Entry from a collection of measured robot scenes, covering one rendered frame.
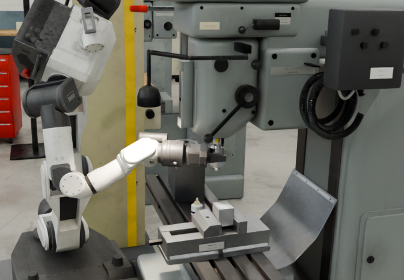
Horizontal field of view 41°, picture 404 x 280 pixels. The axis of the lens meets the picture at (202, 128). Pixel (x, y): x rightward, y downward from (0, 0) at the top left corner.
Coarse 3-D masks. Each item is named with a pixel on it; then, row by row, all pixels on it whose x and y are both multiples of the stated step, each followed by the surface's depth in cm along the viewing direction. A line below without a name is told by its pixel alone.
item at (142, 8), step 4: (132, 8) 166; (136, 8) 166; (140, 8) 167; (144, 8) 167; (148, 8) 168; (152, 8) 168; (156, 8) 168; (160, 8) 169; (164, 8) 169; (168, 8) 170; (172, 8) 170; (140, 12) 168; (144, 12) 168
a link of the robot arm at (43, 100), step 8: (40, 88) 173; (48, 88) 171; (56, 88) 170; (32, 96) 171; (40, 96) 170; (48, 96) 169; (32, 104) 171; (40, 104) 170; (48, 104) 170; (56, 104) 169; (32, 112) 173; (40, 112) 172; (48, 112) 169; (56, 112) 170; (48, 120) 169; (56, 120) 169; (64, 120) 171; (48, 128) 169
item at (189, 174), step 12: (168, 168) 230; (180, 168) 208; (192, 168) 209; (204, 168) 210; (168, 180) 231; (180, 180) 210; (192, 180) 210; (204, 180) 211; (180, 192) 211; (192, 192) 212
